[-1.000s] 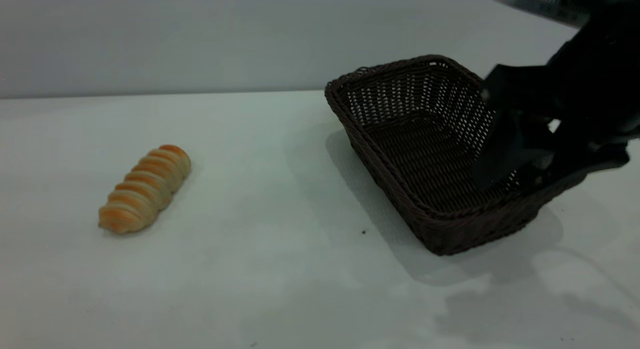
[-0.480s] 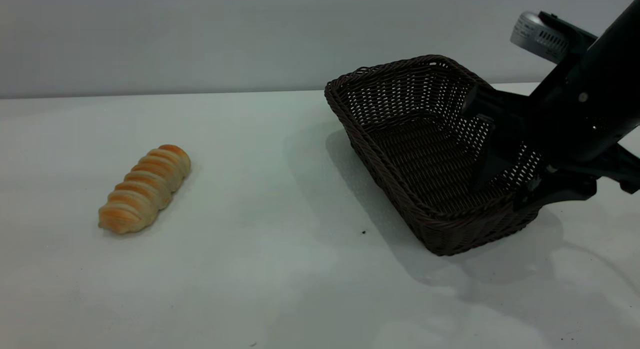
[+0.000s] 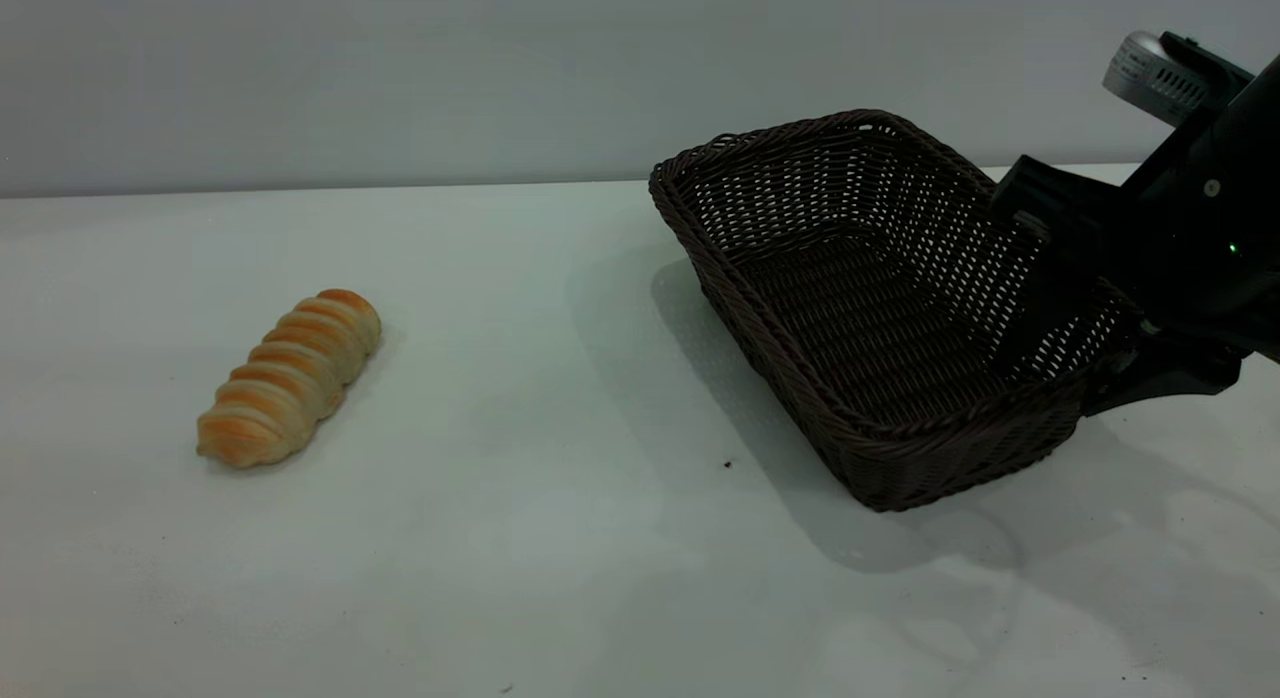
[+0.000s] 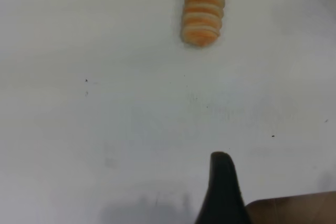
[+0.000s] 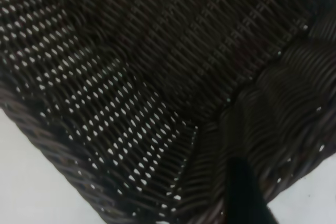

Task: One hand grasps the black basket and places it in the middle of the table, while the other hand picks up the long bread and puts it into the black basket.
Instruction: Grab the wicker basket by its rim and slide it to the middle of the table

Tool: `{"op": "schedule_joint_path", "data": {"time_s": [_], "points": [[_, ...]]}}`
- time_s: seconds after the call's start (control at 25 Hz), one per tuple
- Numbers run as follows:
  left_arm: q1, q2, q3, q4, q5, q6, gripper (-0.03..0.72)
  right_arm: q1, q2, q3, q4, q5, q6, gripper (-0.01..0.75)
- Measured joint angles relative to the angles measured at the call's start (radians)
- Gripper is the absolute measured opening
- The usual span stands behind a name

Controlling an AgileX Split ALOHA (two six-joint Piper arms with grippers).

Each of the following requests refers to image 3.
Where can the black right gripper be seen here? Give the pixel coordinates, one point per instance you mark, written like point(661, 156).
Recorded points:
point(1210, 238)

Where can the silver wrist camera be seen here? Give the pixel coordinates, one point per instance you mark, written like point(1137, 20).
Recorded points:
point(1150, 73)

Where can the dark brown wicker basket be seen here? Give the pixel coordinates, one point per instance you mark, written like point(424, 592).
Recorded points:
point(860, 328)

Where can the ridged golden bread loaf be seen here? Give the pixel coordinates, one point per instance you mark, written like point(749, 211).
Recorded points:
point(290, 378)

